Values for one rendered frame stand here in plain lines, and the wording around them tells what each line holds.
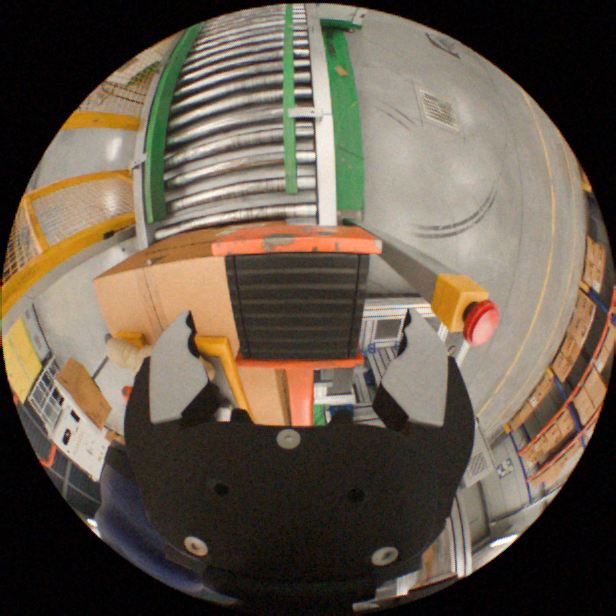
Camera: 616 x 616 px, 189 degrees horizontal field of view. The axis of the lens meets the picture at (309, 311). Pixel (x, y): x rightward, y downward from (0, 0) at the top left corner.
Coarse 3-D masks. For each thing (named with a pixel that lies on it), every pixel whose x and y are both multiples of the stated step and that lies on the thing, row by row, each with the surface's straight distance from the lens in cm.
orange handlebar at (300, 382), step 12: (288, 372) 17; (300, 372) 16; (312, 372) 17; (288, 384) 18; (300, 384) 17; (312, 384) 18; (300, 396) 19; (312, 396) 19; (300, 408) 20; (312, 408) 21; (300, 420) 22; (312, 420) 23
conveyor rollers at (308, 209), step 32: (224, 32) 127; (256, 32) 116; (192, 64) 110; (224, 64) 98; (256, 64) 91; (192, 96) 92; (256, 96) 79; (192, 128) 83; (224, 128) 78; (256, 160) 68; (224, 192) 70; (256, 192) 68; (192, 224) 75; (224, 224) 71
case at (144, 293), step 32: (256, 224) 61; (160, 256) 41; (192, 256) 32; (224, 256) 28; (96, 288) 52; (128, 288) 41; (160, 288) 36; (192, 288) 32; (224, 288) 30; (128, 320) 46; (160, 320) 39; (224, 320) 32; (256, 384) 41; (256, 416) 50; (288, 416) 62
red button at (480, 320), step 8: (472, 304) 32; (480, 304) 30; (488, 304) 30; (464, 312) 32; (472, 312) 29; (480, 312) 30; (488, 312) 30; (496, 312) 32; (464, 320) 32; (472, 320) 29; (480, 320) 30; (488, 320) 31; (496, 320) 33; (464, 328) 30; (472, 328) 30; (480, 328) 31; (488, 328) 32; (464, 336) 31; (472, 336) 30; (480, 336) 32; (488, 336) 34; (472, 344) 33
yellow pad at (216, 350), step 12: (204, 348) 35; (216, 348) 34; (228, 348) 34; (216, 360) 35; (228, 360) 35; (216, 372) 37; (228, 372) 37; (216, 384) 40; (228, 384) 38; (240, 384) 40; (228, 396) 41; (240, 396) 41
